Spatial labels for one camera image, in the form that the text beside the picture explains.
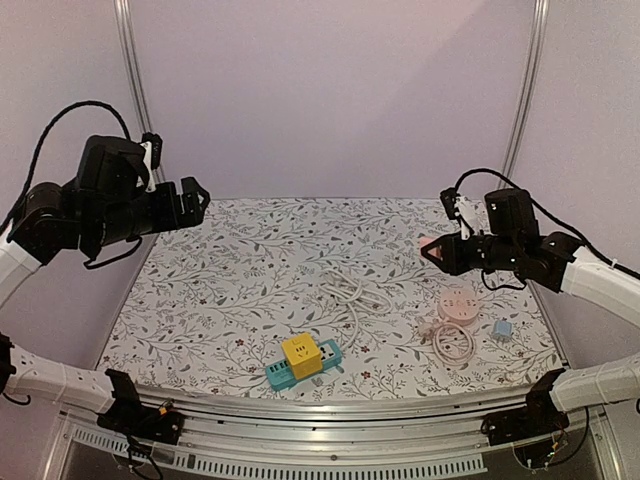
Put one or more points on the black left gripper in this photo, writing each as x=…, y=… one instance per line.
x=172, y=217

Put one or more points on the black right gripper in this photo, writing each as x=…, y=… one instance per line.
x=468, y=253

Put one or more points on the pink cube charger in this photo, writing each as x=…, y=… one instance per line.
x=427, y=244

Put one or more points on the round pink socket hub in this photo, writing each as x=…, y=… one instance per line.
x=459, y=306

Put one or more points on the light blue cube charger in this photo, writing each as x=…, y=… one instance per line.
x=502, y=331

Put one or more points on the yellow cube socket adapter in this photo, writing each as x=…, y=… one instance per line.
x=303, y=355

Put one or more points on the teal power strip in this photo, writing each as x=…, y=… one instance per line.
x=281, y=375

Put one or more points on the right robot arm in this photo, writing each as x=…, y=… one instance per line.
x=535, y=246

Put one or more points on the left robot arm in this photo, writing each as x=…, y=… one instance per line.
x=105, y=211

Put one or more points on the floral patterned table mat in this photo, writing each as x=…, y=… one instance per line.
x=212, y=305

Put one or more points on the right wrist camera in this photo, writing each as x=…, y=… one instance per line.
x=462, y=210

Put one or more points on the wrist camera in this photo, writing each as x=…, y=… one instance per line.
x=462, y=210
x=152, y=144

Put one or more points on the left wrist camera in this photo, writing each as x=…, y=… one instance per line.
x=152, y=144

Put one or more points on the aluminium front rail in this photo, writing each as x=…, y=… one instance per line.
x=421, y=438

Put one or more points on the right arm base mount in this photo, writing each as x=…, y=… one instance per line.
x=514, y=425

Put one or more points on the left aluminium frame post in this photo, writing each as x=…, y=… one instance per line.
x=123, y=16

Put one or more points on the aluminium frame post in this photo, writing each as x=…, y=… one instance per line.
x=525, y=99
x=123, y=16

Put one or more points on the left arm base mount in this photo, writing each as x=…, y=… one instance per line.
x=158, y=424

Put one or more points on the right aluminium frame post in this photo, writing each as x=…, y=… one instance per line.
x=525, y=99

